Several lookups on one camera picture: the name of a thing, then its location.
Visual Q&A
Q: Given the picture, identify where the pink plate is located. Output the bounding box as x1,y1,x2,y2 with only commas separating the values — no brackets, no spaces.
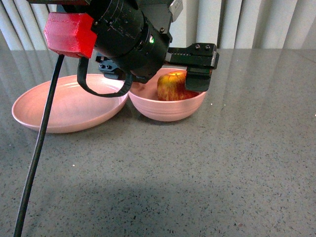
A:
11,75,128,133

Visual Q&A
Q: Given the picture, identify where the pink bowl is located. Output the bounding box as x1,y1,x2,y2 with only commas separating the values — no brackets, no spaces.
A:
128,68,206,121

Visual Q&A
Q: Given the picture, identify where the white pleated curtain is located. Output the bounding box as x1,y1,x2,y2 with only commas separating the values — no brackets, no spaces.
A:
0,0,316,50

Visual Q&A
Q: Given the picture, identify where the red camera mount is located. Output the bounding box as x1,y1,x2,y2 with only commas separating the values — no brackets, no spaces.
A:
44,12,97,58

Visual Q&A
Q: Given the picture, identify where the black looped cable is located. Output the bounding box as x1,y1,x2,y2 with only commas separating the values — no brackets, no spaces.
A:
77,57,134,98

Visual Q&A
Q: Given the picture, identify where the red yellow apple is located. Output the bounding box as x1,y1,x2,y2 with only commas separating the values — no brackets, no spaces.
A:
157,71,199,101

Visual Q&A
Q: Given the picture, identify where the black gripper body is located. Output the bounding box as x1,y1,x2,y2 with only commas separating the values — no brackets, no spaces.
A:
90,0,183,83

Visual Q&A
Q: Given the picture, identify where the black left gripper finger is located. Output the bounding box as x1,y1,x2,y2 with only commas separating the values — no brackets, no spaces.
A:
166,43,219,92
95,54,126,80

